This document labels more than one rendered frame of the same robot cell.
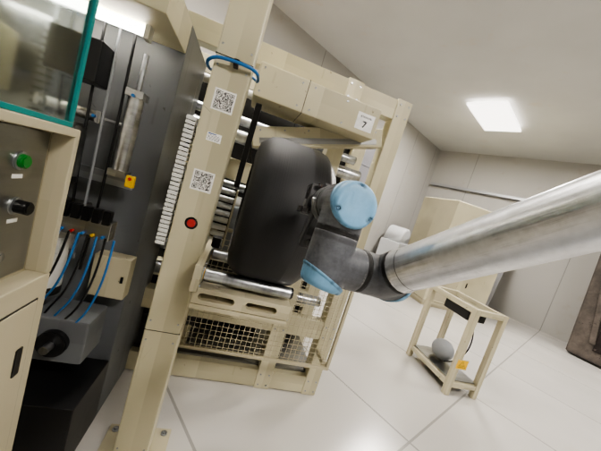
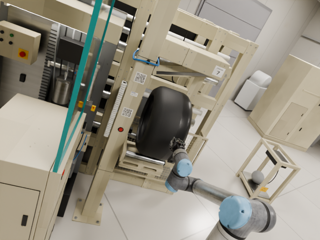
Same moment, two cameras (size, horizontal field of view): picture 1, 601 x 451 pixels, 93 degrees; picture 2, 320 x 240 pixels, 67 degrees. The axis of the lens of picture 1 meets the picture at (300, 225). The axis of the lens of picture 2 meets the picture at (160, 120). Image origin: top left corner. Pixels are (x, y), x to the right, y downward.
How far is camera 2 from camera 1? 1.00 m
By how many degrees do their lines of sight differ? 20
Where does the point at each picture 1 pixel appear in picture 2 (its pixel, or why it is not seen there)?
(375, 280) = (189, 189)
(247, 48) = (154, 53)
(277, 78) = (170, 46)
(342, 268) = (177, 186)
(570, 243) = not seen: hidden behind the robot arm
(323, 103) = (195, 60)
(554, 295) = not seen: outside the picture
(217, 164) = (135, 105)
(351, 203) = (183, 169)
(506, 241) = (215, 200)
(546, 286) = not seen: outside the picture
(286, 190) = (165, 129)
